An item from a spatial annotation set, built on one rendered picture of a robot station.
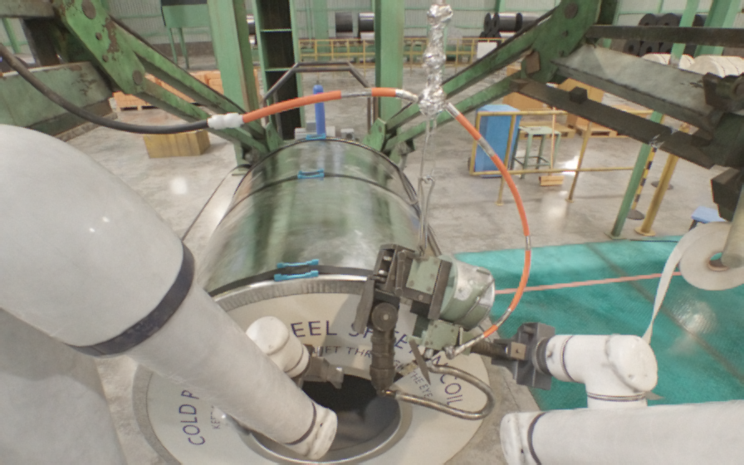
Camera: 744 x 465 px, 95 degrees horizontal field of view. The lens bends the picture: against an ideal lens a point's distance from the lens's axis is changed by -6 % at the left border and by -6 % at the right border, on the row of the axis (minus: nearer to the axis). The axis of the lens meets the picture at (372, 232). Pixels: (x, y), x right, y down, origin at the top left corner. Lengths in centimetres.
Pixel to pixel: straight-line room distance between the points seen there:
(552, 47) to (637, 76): 34
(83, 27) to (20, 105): 31
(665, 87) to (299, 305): 104
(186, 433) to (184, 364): 105
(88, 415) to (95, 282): 26
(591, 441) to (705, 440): 15
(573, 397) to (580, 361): 185
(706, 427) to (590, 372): 38
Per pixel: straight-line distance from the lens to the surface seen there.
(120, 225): 29
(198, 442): 147
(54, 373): 47
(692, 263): 107
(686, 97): 109
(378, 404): 156
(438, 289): 78
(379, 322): 77
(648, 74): 118
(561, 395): 257
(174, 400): 131
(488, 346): 91
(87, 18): 129
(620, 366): 70
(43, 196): 29
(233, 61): 549
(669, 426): 40
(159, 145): 721
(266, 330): 78
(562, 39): 140
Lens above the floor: 190
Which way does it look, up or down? 30 degrees down
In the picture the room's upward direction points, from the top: 1 degrees counter-clockwise
